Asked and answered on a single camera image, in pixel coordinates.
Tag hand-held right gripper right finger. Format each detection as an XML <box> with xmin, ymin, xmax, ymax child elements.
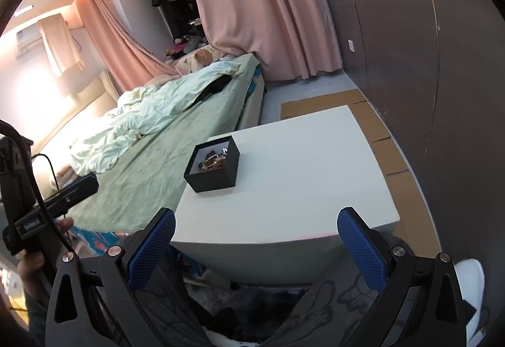
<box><xmin>336</xmin><ymin>207</ymin><xmax>480</xmax><ymax>347</ymax></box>

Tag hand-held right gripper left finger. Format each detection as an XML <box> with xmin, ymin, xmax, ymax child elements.
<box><xmin>45</xmin><ymin>207</ymin><xmax>176</xmax><ymax>347</ymax></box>

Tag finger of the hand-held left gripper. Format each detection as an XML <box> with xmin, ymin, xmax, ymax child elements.
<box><xmin>41</xmin><ymin>173</ymin><xmax>100</xmax><ymax>218</ymax></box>

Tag black jewelry box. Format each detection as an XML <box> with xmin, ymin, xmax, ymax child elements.
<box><xmin>184</xmin><ymin>136</ymin><xmax>241</xmax><ymax>194</ymax></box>

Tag person's left forearm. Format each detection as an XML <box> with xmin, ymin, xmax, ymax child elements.
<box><xmin>20</xmin><ymin>280</ymin><xmax>53</xmax><ymax>347</ymax></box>

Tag person's left hand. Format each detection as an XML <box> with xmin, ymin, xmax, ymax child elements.
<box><xmin>18</xmin><ymin>218</ymin><xmax>75</xmax><ymax>288</ymax></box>

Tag person's left leg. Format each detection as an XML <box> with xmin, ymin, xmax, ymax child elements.
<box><xmin>132</xmin><ymin>244</ymin><xmax>216</xmax><ymax>347</ymax></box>

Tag person's leg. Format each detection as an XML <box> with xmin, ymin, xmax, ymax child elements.
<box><xmin>266</xmin><ymin>276</ymin><xmax>395</xmax><ymax>347</ymax></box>
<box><xmin>132</xmin><ymin>244</ymin><xmax>216</xmax><ymax>347</ymax></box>

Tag person's right leg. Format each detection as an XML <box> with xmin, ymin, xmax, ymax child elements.
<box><xmin>266</xmin><ymin>276</ymin><xmax>395</xmax><ymax>347</ymax></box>

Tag bed with green sheet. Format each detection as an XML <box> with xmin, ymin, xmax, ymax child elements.
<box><xmin>32</xmin><ymin>53</ymin><xmax>266</xmax><ymax>249</ymax></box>

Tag beige headboard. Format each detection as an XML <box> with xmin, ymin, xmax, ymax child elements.
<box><xmin>39</xmin><ymin>69</ymin><xmax>121</xmax><ymax>152</ymax></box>

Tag flat cardboard sheets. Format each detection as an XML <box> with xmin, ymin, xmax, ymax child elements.
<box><xmin>280</xmin><ymin>89</ymin><xmax>443</xmax><ymax>253</ymax></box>

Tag white table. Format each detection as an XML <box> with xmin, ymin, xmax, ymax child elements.
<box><xmin>170</xmin><ymin>104</ymin><xmax>401</xmax><ymax>286</ymax></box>

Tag pale green duvet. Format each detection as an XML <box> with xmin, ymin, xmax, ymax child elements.
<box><xmin>69</xmin><ymin>60</ymin><xmax>252</xmax><ymax>174</ymax></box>

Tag hanging pink towel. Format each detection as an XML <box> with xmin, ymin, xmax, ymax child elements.
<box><xmin>37</xmin><ymin>14</ymin><xmax>86</xmax><ymax>78</ymax></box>

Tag pink curtain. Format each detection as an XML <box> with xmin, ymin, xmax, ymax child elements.
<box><xmin>75</xmin><ymin>0</ymin><xmax>186</xmax><ymax>92</ymax></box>
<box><xmin>177</xmin><ymin>0</ymin><xmax>344</xmax><ymax>81</ymax></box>

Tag black cloth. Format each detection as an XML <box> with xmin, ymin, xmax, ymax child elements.
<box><xmin>191</xmin><ymin>75</ymin><xmax>234</xmax><ymax>104</ymax></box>

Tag pile of plush toys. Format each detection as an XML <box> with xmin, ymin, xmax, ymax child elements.
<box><xmin>165</xmin><ymin>35</ymin><xmax>210</xmax><ymax>63</ymax></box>

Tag teddy bear print pillow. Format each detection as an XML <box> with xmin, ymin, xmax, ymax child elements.
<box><xmin>174</xmin><ymin>46</ymin><xmax>223</xmax><ymax>74</ymax></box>

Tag black cable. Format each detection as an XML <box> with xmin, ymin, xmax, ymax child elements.
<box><xmin>0</xmin><ymin>120</ymin><xmax>71</xmax><ymax>255</ymax></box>

